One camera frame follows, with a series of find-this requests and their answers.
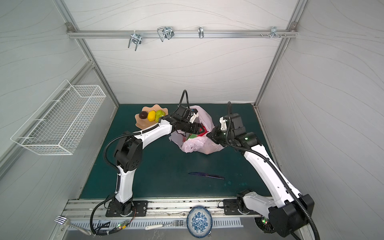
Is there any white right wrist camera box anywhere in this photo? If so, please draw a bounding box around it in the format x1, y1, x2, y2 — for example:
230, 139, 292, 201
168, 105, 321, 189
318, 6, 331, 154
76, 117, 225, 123
220, 117, 228, 131

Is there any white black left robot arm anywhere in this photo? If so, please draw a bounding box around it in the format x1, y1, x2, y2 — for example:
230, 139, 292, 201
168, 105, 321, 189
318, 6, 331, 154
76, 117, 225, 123
112, 106, 205, 216

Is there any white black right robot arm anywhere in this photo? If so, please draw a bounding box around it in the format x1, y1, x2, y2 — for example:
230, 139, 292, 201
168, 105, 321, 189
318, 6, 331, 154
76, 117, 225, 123
207, 114, 320, 240

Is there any dark purple knife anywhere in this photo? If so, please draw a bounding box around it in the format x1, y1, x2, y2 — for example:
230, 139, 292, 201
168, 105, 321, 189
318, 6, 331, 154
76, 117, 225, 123
189, 172, 225, 180

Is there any silver fork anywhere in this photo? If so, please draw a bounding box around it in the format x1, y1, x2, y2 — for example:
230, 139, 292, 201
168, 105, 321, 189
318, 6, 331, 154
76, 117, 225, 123
55, 216, 92, 236

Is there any metal bracket with screws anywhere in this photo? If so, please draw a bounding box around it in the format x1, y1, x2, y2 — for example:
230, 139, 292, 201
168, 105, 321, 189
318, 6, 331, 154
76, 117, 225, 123
260, 26, 286, 39

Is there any metal u-bolt clamp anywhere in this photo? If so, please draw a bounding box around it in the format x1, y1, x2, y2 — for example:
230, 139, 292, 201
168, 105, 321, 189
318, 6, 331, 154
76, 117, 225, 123
128, 32, 142, 51

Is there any green pear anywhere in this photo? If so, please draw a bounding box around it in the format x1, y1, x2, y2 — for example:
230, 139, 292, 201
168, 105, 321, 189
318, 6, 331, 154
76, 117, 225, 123
155, 110, 167, 123

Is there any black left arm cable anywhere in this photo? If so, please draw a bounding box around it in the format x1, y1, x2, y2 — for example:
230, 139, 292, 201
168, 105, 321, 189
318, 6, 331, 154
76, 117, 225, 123
89, 89, 190, 236

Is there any white handled fork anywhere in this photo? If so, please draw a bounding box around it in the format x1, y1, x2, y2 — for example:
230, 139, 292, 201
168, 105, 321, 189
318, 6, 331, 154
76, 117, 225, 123
145, 220, 185, 231

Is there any yellow lemon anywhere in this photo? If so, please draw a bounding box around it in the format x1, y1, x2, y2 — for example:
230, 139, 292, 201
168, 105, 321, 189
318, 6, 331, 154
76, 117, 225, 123
147, 110, 156, 122

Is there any red dragon fruit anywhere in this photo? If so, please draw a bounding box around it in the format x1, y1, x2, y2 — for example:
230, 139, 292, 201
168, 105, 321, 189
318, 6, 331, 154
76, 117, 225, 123
187, 127, 208, 140

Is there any white wire basket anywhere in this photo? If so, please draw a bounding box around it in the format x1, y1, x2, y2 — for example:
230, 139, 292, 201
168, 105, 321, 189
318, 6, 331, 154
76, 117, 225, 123
11, 80, 106, 156

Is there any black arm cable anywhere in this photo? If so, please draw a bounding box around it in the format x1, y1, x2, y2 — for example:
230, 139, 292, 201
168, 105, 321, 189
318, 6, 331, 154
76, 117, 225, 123
226, 101, 321, 240
89, 89, 190, 236

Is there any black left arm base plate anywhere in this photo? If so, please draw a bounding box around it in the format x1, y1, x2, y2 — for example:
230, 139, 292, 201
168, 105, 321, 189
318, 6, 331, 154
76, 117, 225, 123
106, 201, 149, 218

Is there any pink plastic bag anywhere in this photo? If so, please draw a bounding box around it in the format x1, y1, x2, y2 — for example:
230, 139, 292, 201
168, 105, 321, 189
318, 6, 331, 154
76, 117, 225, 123
169, 105, 224, 155

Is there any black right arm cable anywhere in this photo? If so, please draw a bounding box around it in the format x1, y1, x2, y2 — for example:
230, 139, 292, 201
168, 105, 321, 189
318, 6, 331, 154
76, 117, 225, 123
226, 101, 321, 240

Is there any dark purple plum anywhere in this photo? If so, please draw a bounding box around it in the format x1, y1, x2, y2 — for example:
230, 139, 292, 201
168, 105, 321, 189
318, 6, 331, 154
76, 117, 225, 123
139, 111, 149, 120

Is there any blue white patterned plate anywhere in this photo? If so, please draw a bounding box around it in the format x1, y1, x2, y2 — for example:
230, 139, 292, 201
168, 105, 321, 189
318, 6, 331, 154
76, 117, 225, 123
186, 206, 213, 239

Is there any metal hook clamp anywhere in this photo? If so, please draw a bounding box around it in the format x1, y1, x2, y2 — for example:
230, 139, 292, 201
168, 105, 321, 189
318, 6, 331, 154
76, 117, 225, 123
157, 26, 175, 42

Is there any aluminium cross rail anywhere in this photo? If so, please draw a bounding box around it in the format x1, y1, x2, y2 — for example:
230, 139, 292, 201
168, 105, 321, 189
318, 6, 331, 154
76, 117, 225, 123
65, 23, 299, 40

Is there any beige scalloped fruit bowl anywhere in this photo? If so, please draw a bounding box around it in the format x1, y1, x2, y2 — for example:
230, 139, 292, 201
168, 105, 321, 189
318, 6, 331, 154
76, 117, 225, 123
135, 104, 169, 130

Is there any small metal hook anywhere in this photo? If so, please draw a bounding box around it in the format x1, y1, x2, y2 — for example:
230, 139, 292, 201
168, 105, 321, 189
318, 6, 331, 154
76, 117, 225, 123
198, 27, 204, 39

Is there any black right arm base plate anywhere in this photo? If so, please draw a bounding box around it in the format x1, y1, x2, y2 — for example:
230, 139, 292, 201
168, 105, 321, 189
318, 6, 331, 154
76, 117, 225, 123
218, 199, 261, 217

